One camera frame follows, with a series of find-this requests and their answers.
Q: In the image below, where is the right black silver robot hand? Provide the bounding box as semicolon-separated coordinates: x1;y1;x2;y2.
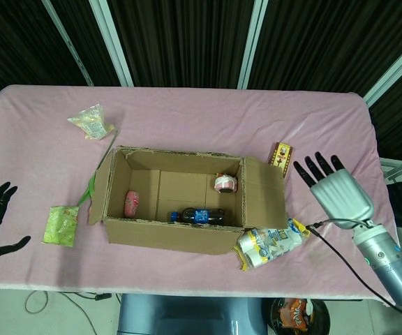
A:
293;151;375;231

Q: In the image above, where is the large brown cardboard box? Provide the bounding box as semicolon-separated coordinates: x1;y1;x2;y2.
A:
88;145;289;255

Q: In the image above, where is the grey metal rack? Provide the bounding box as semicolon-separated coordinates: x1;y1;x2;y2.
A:
378;156;402;183

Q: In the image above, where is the small red yellow box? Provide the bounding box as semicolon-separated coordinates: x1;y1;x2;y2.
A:
267;141;296;179

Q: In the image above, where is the green snack packet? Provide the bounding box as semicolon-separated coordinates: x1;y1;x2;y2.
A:
42;205;80;248

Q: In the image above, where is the lint roller refill pack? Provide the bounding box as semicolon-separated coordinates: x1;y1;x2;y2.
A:
232;218;312;272

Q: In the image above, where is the artificial red tulip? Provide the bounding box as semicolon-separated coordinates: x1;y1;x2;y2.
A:
77;128;120;214

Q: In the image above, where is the black round bin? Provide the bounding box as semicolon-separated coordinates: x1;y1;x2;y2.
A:
269;297;330;335

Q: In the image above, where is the pink white cup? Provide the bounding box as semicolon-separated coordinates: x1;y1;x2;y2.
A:
214;172;239;194

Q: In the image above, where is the orange snack bag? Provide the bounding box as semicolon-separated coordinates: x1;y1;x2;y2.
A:
277;298;315;331

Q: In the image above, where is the dark cola bottle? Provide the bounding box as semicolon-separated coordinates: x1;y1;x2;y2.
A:
168;207;225;226

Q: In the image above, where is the pink snack can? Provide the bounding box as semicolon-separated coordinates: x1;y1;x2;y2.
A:
124;190;142;218

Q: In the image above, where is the clear yellow snack bag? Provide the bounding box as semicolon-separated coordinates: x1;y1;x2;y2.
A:
67;103;115;142

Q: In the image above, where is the pink tablecloth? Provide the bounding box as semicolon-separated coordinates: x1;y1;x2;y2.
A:
0;84;397;301

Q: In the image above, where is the blue chair seat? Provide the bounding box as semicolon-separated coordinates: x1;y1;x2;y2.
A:
117;294;270;335

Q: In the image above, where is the black right hand cable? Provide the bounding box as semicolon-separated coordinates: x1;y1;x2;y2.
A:
304;218;402;324

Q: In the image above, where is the black floor cable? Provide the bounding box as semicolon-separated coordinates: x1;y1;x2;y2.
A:
61;292;113;335

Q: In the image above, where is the white partition frame post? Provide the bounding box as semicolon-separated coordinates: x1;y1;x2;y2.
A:
363;34;402;105
42;0;94;87
237;0;269;91
89;0;135;88

